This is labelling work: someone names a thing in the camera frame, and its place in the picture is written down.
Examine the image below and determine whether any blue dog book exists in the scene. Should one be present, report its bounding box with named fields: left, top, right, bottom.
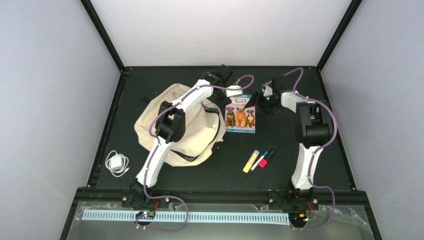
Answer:
left=224, top=94, right=256, bottom=134

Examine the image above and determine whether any beige canvas backpack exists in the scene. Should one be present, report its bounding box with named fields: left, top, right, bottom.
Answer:
left=134, top=83, right=226, bottom=167

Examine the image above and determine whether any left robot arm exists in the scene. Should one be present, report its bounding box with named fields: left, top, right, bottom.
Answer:
left=129, top=64, right=242, bottom=207

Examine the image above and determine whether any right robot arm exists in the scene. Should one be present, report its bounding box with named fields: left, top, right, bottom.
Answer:
left=248, top=76, right=337, bottom=210

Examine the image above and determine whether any yellow highlighter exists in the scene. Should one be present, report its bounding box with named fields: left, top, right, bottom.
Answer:
left=242, top=150, right=260, bottom=173

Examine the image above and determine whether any teal white marker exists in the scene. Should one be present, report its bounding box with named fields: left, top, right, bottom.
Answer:
left=249, top=151, right=269, bottom=172

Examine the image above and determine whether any pink black highlighter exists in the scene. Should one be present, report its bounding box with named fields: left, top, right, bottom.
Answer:
left=258, top=149, right=275, bottom=168

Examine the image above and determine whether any small circuit board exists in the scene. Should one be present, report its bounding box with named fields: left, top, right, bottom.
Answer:
left=135, top=210, right=156, bottom=222

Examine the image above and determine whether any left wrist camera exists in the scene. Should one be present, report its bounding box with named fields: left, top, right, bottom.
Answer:
left=225, top=85, right=243, bottom=98

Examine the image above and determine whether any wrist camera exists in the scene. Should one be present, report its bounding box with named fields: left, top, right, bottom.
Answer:
left=225, top=85, right=243, bottom=98
left=261, top=84, right=274, bottom=98

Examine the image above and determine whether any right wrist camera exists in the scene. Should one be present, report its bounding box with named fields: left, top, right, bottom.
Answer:
left=261, top=84, right=274, bottom=98

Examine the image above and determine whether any black frame rail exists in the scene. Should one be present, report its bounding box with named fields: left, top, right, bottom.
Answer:
left=60, top=187, right=382, bottom=240

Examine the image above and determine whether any white charger with cable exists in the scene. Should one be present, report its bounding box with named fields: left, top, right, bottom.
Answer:
left=104, top=150, right=130, bottom=178

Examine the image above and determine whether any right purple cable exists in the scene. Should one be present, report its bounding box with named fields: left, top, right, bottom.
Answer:
left=283, top=67, right=338, bottom=231

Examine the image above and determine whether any light blue slotted cable duct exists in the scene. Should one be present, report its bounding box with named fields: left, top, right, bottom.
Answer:
left=80, top=209, right=290, bottom=226

